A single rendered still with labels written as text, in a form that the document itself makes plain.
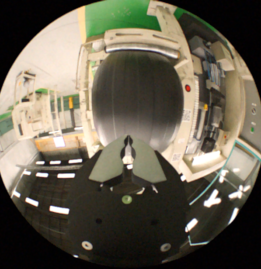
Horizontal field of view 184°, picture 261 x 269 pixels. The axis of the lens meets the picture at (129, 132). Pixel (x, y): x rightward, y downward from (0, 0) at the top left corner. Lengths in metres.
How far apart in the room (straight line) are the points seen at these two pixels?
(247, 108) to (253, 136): 0.16
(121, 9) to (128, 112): 1.25
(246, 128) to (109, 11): 1.52
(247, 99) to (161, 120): 0.59
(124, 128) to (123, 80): 0.12
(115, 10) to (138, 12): 0.25
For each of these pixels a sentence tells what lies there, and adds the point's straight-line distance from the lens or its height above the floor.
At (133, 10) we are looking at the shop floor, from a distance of 1.29.
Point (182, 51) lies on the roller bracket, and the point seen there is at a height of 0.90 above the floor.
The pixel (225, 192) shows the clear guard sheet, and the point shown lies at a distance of 0.74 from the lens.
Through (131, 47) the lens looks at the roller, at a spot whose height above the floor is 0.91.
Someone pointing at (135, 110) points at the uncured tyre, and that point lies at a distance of 0.20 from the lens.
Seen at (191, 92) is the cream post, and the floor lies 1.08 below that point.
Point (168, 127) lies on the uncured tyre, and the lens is 0.23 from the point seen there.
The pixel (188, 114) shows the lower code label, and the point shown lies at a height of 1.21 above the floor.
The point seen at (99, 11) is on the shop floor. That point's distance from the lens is 1.31.
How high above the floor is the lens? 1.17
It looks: 21 degrees up
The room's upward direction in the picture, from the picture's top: 180 degrees clockwise
